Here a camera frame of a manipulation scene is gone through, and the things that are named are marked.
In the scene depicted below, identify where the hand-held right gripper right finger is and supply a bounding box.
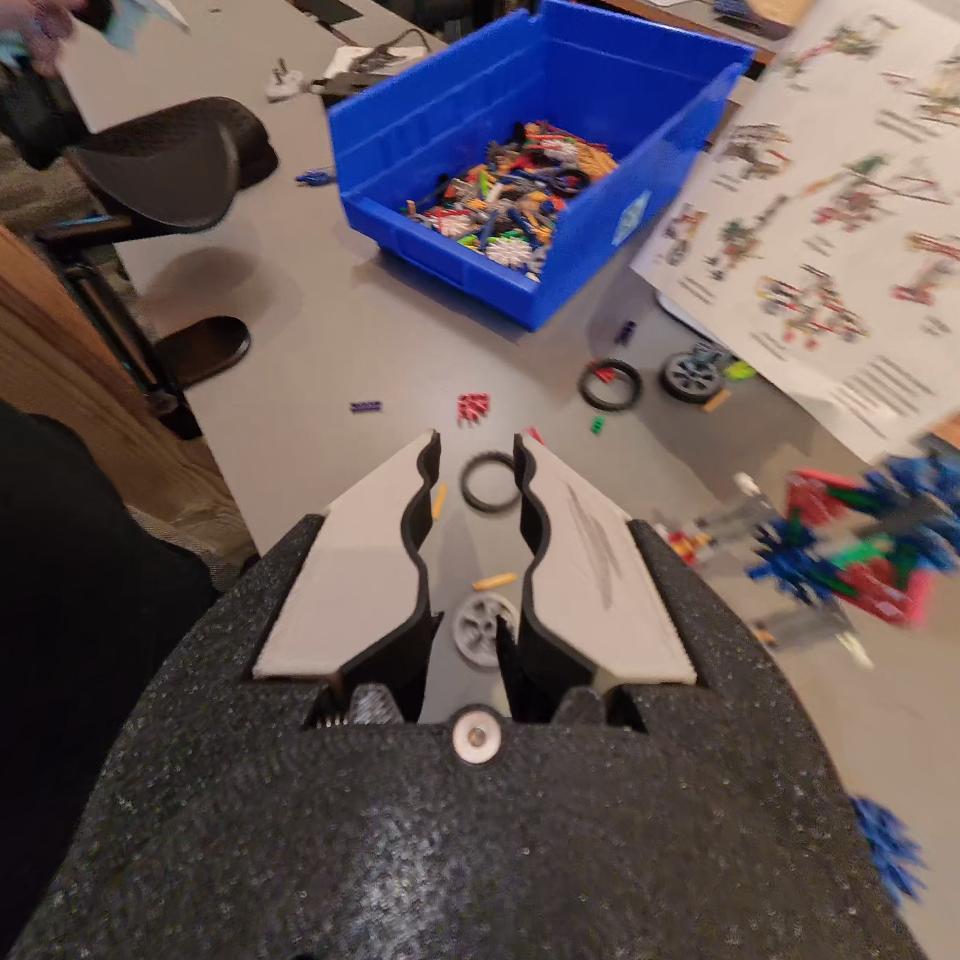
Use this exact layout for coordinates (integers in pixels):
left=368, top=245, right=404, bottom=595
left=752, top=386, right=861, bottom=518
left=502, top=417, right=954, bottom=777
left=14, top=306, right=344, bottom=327
left=495, top=432, right=699, bottom=724

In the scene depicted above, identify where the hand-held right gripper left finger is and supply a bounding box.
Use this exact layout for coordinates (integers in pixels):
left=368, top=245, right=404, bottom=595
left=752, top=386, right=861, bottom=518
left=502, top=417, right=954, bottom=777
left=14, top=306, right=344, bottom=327
left=252, top=429, right=445, bottom=723

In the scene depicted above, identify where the colourful construction toy model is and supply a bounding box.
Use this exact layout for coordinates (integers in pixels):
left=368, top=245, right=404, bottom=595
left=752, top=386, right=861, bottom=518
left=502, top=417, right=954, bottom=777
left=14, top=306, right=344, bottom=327
left=656, top=442, right=960, bottom=669

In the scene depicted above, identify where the blue snowflake connector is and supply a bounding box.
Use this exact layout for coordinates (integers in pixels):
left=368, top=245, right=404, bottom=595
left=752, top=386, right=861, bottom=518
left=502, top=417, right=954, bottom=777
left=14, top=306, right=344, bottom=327
left=851, top=796, right=927, bottom=905

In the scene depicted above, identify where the pile of colourful construction pieces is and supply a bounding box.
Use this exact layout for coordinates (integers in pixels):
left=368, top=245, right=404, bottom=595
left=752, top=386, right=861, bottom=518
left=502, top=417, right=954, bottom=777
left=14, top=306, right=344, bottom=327
left=401, top=120, right=620, bottom=282

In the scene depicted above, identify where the blue plastic bin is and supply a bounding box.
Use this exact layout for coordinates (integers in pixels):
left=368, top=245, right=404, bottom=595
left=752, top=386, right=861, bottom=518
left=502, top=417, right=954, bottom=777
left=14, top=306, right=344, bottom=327
left=327, top=0, right=757, bottom=333

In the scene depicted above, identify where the grey pulley wheel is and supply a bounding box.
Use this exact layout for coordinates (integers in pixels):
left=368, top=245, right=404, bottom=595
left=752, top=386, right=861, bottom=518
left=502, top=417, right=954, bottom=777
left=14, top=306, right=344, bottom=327
left=452, top=592, right=519, bottom=667

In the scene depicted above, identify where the black rubber tyre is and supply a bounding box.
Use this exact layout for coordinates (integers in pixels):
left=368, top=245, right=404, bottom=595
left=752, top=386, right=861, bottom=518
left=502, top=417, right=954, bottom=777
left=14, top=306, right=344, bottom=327
left=459, top=450, right=522, bottom=517
left=577, top=358, right=645, bottom=412

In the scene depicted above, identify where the grey wheel with black tyre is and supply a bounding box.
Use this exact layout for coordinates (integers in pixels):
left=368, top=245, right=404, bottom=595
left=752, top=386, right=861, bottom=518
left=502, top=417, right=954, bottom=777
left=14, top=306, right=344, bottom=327
left=660, top=348, right=725, bottom=406

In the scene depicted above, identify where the wooden cabinet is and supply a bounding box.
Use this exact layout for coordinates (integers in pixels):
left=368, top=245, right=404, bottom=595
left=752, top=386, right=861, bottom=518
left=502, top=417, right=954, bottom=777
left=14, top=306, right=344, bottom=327
left=0, top=225, right=260, bottom=564

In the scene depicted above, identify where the black office chair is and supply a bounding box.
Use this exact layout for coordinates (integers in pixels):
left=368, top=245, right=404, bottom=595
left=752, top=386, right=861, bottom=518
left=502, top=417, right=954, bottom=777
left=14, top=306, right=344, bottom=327
left=33, top=96, right=280, bottom=444

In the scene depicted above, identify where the printed instruction sheet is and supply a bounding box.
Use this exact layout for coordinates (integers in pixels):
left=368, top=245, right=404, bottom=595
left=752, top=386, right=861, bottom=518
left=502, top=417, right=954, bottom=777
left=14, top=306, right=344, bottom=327
left=630, top=0, right=960, bottom=466

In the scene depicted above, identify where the white small device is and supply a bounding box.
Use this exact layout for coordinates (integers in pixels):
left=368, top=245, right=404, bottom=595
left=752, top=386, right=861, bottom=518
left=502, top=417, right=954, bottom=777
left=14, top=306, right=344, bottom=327
left=264, top=58, right=309, bottom=102

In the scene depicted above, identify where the white paper sheet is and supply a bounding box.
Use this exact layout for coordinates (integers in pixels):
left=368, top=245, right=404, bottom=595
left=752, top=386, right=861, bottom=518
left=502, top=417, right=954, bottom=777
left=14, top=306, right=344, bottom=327
left=324, top=45, right=429, bottom=80

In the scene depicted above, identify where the black cable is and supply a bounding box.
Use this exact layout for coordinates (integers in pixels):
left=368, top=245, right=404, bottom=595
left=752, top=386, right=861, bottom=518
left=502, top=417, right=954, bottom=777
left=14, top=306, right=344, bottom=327
left=352, top=30, right=451, bottom=76

